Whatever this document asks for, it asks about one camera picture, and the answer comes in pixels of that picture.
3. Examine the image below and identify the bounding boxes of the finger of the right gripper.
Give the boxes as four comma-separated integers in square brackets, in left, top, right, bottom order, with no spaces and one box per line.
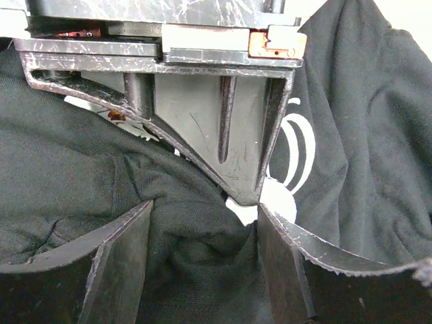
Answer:
[22,59,294,206]

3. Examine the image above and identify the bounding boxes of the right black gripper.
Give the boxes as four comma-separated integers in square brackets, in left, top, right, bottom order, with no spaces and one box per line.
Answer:
[1,1,307,66]

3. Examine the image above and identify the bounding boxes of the blue round brooch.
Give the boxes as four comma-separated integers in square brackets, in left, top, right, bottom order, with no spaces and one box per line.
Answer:
[225,178,297,225]

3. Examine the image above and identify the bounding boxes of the black printed t-shirt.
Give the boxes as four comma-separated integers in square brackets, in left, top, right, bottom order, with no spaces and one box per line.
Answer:
[1,1,431,323]

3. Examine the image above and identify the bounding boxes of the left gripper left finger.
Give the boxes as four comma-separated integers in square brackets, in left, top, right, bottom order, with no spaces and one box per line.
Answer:
[1,201,153,323]

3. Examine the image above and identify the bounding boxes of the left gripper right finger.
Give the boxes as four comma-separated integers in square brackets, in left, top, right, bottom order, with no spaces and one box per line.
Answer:
[257,205,431,323]

